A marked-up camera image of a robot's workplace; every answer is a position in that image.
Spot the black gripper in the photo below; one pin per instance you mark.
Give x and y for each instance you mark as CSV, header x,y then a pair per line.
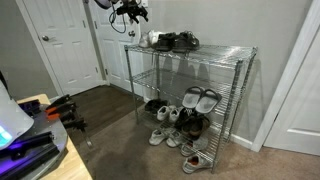
x,y
132,9

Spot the white Nike sneaker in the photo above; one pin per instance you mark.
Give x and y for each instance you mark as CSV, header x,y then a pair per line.
x,y
144,40

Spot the grey sneaker orange insole rack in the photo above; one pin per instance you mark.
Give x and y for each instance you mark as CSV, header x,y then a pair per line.
x,y
192,146

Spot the white panel door middle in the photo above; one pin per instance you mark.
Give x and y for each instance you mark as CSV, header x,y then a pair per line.
x,y
113,32

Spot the white panel door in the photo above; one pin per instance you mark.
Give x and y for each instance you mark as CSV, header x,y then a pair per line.
x,y
69,55
113,32

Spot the black shoe left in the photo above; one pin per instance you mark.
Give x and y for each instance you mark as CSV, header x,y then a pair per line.
x,y
165,42

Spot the black shoe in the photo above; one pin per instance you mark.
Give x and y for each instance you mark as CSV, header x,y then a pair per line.
x,y
165,42
184,42

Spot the black shoe right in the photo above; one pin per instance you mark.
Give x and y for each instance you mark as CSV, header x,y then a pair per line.
x,y
184,42

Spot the white panel door left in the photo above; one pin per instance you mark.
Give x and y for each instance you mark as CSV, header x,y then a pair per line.
x,y
69,55

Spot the round door knob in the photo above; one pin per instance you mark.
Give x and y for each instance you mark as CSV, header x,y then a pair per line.
x,y
45,38

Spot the dark grey shoe pair member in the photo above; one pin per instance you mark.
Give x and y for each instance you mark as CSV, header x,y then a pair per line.
x,y
152,106

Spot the white sneaker blue insole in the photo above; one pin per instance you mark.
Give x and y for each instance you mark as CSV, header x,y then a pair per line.
x,y
164,112

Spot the white sneaker bottom shelf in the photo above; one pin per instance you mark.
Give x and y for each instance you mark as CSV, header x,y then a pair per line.
x,y
174,114

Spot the black striped sneaker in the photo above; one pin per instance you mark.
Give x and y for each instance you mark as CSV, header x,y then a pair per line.
x,y
183,116

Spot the right grey black slide sandal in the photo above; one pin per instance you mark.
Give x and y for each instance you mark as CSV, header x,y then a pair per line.
x,y
208,101

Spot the black orange clamp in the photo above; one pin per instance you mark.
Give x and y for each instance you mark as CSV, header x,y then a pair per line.
x,y
63,108

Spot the white grey sneaker floor left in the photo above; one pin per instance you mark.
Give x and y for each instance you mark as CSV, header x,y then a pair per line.
x,y
157,137

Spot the white grey sneaker floor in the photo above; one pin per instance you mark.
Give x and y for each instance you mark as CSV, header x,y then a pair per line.
x,y
175,139
157,137

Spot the dark brown shoe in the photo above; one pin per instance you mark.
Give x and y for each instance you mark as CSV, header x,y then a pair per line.
x,y
194,126

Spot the white grey sneaker floor right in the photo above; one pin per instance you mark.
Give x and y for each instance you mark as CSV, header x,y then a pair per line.
x,y
175,139

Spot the grey sneaker orange insole floor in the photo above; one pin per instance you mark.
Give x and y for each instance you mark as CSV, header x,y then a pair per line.
x,y
195,162

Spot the wooden table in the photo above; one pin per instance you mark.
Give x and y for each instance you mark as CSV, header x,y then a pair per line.
x,y
69,167

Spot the white door right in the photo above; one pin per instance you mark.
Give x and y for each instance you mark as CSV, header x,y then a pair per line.
x,y
292,120

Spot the chrome wire shoe rack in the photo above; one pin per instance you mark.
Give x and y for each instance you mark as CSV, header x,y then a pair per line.
x,y
167,75

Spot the round metal robot base plate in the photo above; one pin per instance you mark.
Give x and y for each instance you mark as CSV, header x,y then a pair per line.
x,y
29,142

